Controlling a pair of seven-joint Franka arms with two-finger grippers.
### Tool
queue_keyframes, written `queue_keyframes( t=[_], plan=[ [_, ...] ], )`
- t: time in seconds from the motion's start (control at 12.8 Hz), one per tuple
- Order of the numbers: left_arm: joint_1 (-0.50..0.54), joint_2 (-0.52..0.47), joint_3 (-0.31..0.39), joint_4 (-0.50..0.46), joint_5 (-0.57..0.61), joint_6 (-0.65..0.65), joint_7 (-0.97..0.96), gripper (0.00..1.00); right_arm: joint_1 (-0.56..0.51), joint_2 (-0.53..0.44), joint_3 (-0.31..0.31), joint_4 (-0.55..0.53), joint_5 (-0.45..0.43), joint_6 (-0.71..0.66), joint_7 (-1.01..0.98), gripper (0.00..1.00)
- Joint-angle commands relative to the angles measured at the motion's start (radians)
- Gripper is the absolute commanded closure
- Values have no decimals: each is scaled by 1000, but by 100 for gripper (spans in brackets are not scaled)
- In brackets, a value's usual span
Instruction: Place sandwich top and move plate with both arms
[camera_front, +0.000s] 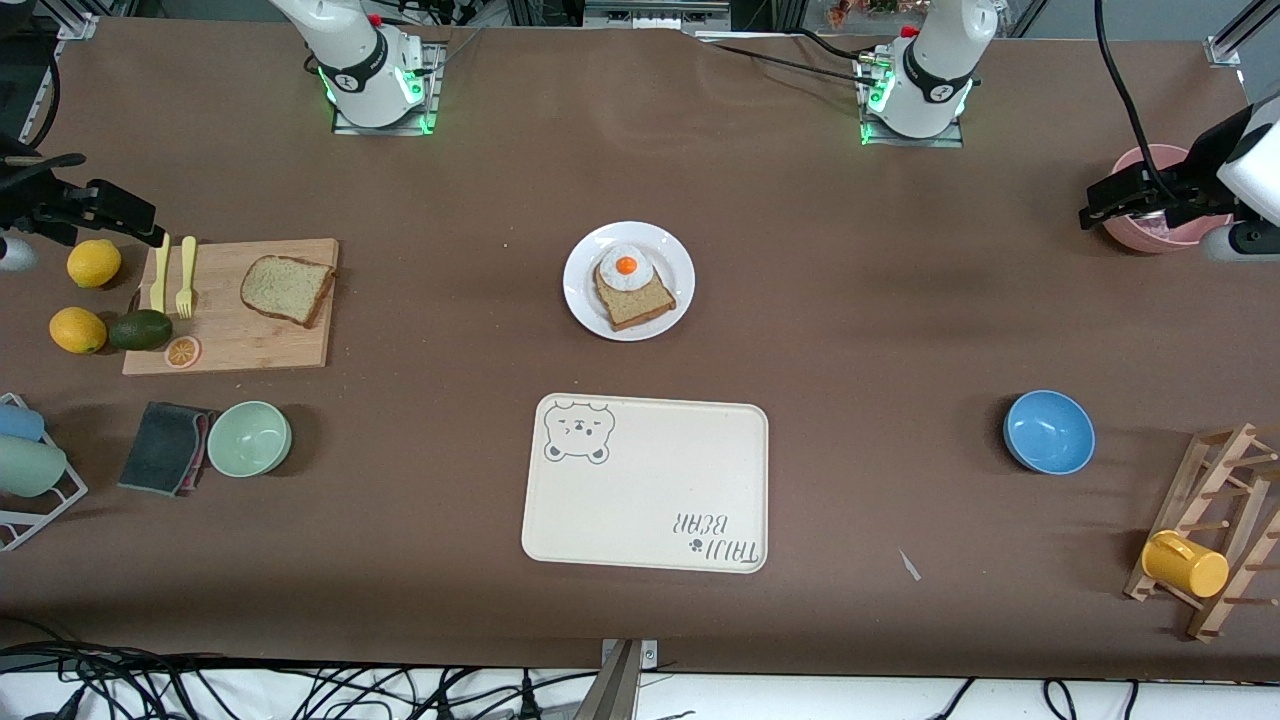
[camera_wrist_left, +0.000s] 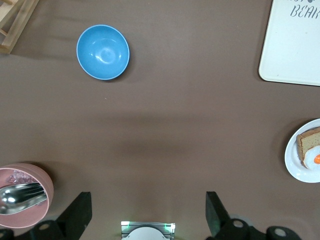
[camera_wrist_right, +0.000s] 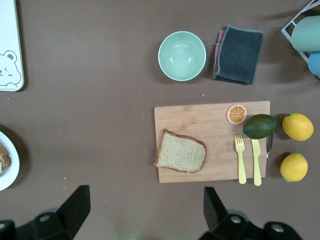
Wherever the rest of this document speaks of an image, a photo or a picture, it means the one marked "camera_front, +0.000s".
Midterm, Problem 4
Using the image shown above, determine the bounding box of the speckled light bread slice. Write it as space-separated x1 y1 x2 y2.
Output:
240 255 336 329

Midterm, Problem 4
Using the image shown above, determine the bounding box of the white round plate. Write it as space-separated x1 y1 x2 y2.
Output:
563 221 696 342

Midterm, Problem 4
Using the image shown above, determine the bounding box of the brown toast bread slice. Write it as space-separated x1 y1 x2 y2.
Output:
594 262 677 333

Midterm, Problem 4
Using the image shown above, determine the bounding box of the fried egg toy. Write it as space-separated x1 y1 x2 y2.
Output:
598 243 657 293

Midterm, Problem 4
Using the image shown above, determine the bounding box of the pink bowl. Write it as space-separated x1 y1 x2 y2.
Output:
1100 145 1236 254

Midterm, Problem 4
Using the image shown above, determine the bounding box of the yellow lemon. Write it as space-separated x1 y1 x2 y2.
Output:
49 307 108 355
67 240 122 289

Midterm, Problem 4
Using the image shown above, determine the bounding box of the yellow plastic fork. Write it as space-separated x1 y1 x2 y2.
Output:
176 236 198 320

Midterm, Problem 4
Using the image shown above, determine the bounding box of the green avocado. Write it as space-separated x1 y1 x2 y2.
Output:
108 309 174 352

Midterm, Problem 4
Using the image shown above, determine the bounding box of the wooden cutting board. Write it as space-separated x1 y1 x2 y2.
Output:
122 238 340 377

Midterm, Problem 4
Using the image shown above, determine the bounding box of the light blue cup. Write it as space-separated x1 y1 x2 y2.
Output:
0 402 46 443

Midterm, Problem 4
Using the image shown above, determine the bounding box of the grey pink folded cloth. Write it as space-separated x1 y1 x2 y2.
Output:
117 401 216 497

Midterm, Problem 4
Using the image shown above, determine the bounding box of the blue bowl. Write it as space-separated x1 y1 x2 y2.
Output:
1003 390 1096 475

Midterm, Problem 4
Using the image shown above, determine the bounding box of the pale green bowl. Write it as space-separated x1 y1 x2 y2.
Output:
207 401 293 478

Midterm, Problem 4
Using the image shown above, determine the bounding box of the pale green cup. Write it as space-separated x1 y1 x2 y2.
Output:
0 436 68 498

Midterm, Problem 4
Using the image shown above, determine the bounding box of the wooden cup rack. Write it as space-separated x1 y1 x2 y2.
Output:
1123 422 1280 642

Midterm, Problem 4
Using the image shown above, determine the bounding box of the yellow cup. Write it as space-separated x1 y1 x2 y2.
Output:
1141 530 1230 599

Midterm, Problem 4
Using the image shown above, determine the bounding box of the cream bear print tray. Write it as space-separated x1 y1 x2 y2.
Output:
521 393 770 575

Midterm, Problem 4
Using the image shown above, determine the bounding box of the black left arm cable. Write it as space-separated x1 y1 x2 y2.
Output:
1093 0 1181 201

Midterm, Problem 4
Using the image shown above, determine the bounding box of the white wire rack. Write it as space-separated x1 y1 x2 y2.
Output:
0 393 89 552

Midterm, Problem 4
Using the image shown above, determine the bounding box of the black cable across table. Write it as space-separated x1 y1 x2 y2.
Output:
690 25 881 86

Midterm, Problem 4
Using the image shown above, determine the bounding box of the large black cable bundle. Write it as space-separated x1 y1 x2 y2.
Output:
0 640 601 720

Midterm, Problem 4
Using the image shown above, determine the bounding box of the small black cable bundle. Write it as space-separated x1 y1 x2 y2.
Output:
930 678 1141 720

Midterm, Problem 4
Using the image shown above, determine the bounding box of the metal table edge bracket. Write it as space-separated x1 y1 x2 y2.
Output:
573 638 659 720

